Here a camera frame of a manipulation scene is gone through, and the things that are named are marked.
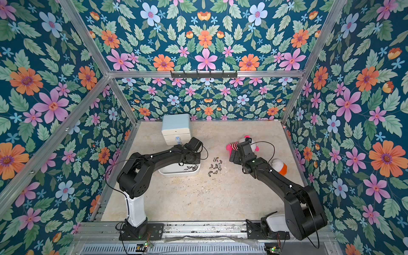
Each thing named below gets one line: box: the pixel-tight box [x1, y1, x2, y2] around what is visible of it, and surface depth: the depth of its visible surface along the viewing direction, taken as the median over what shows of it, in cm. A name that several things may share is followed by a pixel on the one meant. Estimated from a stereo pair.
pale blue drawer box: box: [161, 113, 191, 146], surface depth 100 cm
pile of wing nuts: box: [178, 162, 198, 173], surface depth 97 cm
